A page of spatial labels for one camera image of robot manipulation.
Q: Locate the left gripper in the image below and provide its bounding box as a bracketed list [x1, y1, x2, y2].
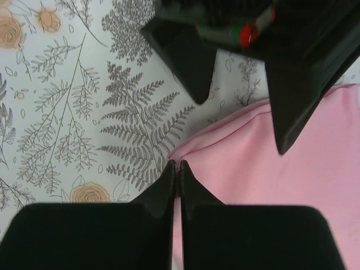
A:
[141, 1, 359, 155]

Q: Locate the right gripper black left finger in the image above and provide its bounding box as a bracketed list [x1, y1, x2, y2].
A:
[1, 161, 176, 269]

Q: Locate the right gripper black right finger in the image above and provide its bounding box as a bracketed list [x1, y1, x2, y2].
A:
[179, 161, 345, 269]

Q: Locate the pink t-shirt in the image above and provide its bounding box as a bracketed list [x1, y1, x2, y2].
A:
[167, 84, 359, 269]

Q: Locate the floral patterned table mat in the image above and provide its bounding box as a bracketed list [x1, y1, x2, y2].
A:
[1, 1, 359, 208]

